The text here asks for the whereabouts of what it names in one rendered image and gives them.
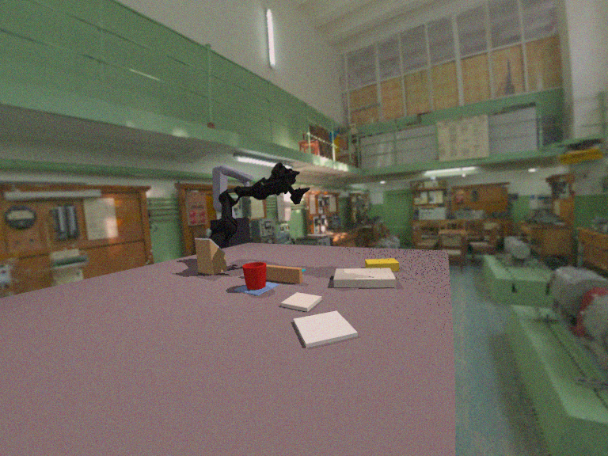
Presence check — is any orange flat bar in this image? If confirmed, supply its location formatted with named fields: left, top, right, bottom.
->
left=266, top=265, right=302, bottom=283

